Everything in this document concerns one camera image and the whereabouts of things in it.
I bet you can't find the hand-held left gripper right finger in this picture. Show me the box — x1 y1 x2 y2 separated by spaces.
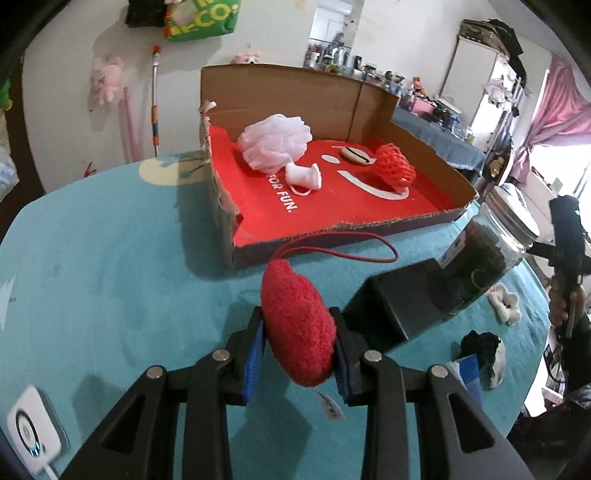
329 307 536 480

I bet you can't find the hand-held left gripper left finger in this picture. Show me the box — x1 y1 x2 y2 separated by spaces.
60 307 266 480

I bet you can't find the red fuzzy plush pouch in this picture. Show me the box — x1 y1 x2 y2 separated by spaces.
261 231 400 422

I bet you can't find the cardboard box red inside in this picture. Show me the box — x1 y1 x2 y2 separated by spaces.
198 64 481 273

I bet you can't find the red foam net sleeve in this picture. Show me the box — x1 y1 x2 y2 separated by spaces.
373 143 417 195

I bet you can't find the white foam net sleeve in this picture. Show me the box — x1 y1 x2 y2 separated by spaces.
285 161 321 197

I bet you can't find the white mesh bath pouf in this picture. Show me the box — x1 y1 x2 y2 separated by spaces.
239 114 312 174

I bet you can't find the person's right forearm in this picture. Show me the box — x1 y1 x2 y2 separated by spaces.
545 310 591 407

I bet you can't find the person's right hand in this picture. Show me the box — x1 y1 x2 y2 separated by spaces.
549 277 583 329

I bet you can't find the large glass jar metal lid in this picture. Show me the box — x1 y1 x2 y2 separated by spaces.
434 182 541 315

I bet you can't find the floral black tin box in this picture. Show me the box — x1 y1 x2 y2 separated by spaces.
342 258 451 342

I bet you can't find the white flower plush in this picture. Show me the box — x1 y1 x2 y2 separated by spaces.
487 284 522 324

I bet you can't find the pink curtain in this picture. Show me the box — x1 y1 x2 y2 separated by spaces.
508 53 591 185

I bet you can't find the blue tissue packet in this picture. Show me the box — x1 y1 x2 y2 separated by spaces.
445 354 481 407

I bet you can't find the black fuzzy cloth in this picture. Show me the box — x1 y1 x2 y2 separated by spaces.
459 330 502 365

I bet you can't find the table with grey-blue cloth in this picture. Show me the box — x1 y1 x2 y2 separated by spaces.
392 106 486 172

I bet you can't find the white wardrobe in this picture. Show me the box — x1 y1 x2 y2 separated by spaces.
438 34 515 134

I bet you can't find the patterned suitcase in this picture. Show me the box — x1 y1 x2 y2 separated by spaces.
459 18 515 51

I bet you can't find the row of cosmetic bottles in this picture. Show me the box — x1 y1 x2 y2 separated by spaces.
353 55 462 121

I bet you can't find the white controller device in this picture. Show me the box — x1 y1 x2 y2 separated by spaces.
7 385 70 476

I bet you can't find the pink plastic rod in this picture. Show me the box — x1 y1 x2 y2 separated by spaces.
121 88 141 162

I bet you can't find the green tote bag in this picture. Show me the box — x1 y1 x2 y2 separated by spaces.
164 0 243 43

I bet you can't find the black bag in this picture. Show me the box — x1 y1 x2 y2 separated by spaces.
126 0 169 28

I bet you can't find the mop handle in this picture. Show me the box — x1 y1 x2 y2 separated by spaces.
150 45 162 158

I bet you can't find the wall mirror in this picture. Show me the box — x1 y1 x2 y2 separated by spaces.
305 4 363 70

